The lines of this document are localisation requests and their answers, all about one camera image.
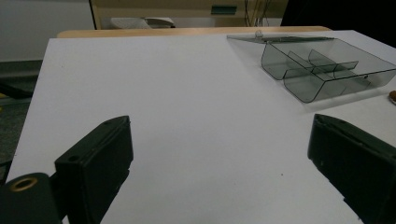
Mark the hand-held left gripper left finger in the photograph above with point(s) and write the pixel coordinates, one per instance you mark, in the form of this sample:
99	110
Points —
96	161

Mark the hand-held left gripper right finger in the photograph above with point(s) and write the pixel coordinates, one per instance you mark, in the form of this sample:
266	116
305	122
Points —
358	158

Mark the clear grey plastic compartment box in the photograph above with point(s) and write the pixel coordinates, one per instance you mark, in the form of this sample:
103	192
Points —
314	67

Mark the small brown object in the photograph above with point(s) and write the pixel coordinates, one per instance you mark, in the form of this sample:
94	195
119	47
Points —
393	97

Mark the white cloth bundle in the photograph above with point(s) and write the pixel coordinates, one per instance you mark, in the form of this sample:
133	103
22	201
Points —
141	22

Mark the wooden cabinet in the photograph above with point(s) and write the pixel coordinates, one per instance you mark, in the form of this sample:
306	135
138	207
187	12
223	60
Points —
186	12

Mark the green label on cabinet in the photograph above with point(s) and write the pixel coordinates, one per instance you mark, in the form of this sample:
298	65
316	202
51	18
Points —
223	10

